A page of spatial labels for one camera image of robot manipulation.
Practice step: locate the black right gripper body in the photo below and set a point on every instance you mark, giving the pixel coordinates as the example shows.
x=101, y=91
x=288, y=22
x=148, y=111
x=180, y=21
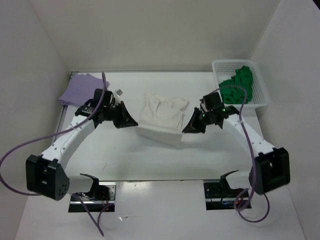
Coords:
x=208, y=119

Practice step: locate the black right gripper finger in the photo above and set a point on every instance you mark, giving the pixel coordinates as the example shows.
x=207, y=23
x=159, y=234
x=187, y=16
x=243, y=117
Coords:
x=194, y=128
x=195, y=118

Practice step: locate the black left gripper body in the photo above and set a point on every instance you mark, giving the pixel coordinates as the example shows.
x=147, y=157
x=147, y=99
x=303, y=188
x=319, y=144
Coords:
x=112, y=112

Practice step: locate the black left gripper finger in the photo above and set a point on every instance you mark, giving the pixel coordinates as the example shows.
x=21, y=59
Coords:
x=124, y=112
x=125, y=123

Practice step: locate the cream white t-shirt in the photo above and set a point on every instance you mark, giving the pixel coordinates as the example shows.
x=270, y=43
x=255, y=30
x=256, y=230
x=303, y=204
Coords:
x=161, y=119

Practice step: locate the purple t-shirt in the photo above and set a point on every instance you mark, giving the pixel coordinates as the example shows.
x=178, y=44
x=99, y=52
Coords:
x=81, y=88

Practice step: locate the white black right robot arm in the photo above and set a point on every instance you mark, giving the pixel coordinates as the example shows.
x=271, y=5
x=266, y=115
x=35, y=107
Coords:
x=270, y=165

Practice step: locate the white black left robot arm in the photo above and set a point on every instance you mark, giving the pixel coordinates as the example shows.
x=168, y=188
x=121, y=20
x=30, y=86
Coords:
x=45, y=173

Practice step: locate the white plastic laundry basket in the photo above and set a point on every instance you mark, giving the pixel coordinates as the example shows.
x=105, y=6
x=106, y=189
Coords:
x=225, y=69

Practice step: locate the green garment in basket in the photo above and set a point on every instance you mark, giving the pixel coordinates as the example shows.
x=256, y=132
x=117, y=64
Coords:
x=238, y=88

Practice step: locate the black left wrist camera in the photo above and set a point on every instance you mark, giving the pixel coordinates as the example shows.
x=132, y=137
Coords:
x=110, y=100

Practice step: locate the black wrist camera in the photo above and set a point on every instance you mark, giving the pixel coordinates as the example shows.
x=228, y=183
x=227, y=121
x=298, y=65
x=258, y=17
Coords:
x=212, y=101
x=110, y=100

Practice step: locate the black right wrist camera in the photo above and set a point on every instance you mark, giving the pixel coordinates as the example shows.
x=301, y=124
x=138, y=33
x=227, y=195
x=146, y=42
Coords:
x=212, y=101

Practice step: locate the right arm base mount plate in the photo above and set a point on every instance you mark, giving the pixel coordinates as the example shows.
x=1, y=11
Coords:
x=218, y=198

